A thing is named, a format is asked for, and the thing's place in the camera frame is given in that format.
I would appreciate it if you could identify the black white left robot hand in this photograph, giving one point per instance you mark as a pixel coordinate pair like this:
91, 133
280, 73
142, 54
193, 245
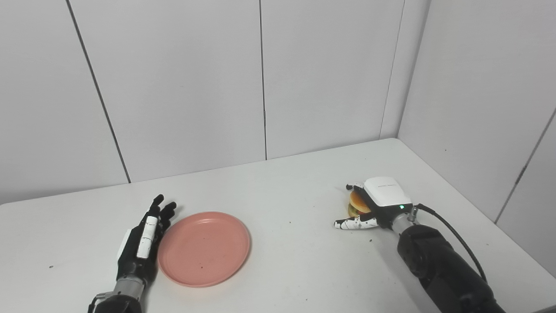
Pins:
128, 261

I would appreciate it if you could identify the toy hamburger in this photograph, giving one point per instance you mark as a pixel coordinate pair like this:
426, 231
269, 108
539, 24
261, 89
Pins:
358, 204

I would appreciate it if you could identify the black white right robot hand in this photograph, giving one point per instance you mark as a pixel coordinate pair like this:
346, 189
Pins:
386, 195

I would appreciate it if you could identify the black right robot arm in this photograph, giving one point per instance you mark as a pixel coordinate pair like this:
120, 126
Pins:
438, 265

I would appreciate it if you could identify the pink round plate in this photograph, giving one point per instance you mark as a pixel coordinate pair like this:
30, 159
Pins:
204, 250

